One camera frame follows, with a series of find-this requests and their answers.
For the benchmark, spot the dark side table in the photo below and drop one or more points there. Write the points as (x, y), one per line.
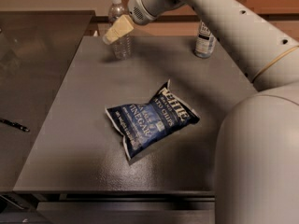
(36, 49)

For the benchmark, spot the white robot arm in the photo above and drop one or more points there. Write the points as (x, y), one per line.
(257, 151)

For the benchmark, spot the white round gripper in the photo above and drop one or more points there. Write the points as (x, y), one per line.
(137, 10)

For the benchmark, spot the blue Kettle chips bag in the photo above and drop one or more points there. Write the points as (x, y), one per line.
(142, 125)

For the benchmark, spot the black pen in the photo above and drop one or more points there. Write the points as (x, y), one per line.
(15, 125)

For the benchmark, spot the white labelled drink bottle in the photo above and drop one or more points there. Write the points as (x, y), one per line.
(205, 42)

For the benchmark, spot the clear plastic water bottle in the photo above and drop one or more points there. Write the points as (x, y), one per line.
(121, 47)

